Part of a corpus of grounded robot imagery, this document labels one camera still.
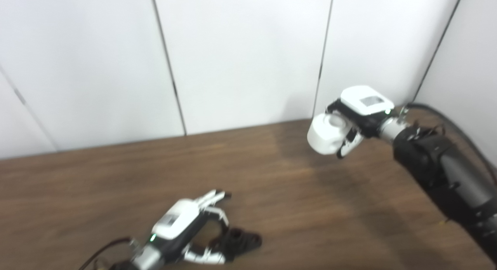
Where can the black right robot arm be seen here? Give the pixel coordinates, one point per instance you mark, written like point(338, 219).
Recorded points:
point(446, 173)

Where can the black flanged holder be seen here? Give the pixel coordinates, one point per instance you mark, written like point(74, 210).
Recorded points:
point(242, 241)

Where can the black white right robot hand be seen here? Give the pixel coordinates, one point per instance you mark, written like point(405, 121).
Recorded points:
point(365, 103)

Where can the round white cylinder piece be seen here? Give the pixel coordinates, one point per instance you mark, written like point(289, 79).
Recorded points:
point(326, 138)

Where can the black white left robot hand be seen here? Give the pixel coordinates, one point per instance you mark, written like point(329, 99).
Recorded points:
point(176, 221)

